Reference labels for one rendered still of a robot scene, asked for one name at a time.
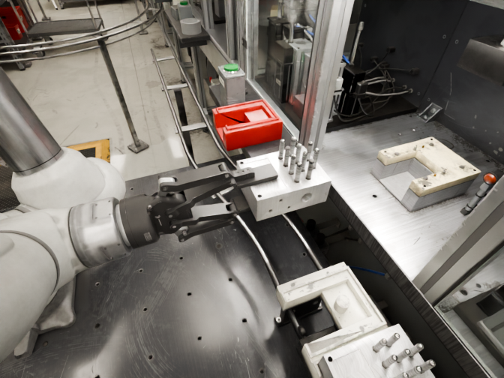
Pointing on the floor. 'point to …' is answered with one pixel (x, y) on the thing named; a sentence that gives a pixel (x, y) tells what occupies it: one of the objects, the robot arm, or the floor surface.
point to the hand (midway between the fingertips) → (256, 187)
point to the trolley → (69, 26)
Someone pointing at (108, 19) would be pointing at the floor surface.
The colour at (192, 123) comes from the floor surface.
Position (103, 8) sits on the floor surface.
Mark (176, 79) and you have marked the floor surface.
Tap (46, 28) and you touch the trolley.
